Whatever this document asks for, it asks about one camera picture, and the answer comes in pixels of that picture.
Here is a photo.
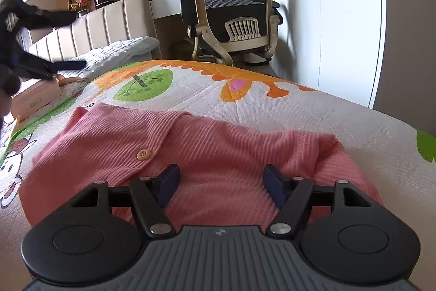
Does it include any pink ribbed knit cardigan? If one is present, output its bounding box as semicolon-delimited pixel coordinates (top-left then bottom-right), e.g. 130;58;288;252
19;103;380;227

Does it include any pink storage box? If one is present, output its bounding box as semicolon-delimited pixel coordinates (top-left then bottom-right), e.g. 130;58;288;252
10;79;62;120

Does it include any red potted plant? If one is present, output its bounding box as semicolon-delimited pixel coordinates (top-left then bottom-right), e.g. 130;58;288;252
68;0;91;17

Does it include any grey textured pillow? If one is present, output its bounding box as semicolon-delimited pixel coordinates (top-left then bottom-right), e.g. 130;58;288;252
58;36;160;80

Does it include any cartoon print bed quilt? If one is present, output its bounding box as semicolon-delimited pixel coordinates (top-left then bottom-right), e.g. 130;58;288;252
1;60;435;290

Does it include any beige padded headboard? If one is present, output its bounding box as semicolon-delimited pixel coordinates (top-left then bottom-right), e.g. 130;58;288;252
29;0;157;62

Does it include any white desk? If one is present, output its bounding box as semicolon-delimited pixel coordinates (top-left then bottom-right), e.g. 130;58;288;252
149;0;181;20

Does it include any beige mesh office chair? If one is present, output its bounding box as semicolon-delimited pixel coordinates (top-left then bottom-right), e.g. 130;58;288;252
180;0;283;66

